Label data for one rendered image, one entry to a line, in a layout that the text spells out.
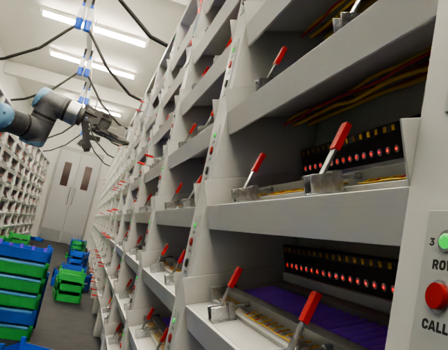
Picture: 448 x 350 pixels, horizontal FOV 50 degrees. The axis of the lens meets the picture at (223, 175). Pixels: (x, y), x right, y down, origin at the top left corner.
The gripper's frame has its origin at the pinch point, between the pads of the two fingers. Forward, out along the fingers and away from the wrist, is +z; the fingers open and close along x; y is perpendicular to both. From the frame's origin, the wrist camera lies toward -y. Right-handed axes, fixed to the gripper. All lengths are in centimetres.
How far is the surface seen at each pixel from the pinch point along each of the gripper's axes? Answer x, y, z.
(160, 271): -45, -38, 25
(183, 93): -28.4, 20.1, 9.9
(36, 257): 78, -61, -15
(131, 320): -28, -56, 26
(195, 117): -28.0, 14.4, 17.4
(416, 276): -161, -27, 20
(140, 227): 42, -26, 24
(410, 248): -160, -25, 20
